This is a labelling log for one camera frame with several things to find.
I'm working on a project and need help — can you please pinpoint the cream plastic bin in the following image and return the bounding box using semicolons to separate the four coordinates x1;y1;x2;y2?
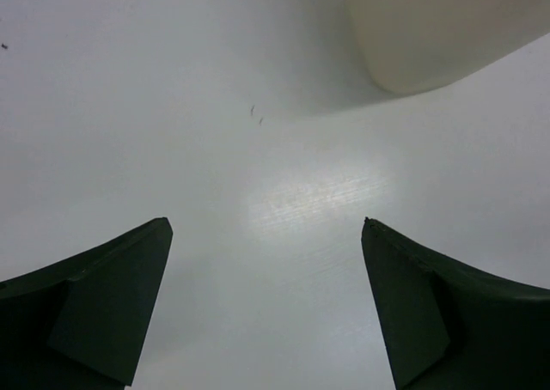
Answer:
347;0;549;94

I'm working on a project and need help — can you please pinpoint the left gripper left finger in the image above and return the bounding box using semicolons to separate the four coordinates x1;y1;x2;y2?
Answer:
1;217;173;389

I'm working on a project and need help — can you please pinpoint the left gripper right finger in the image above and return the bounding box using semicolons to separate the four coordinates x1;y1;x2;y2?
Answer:
361;218;549;389

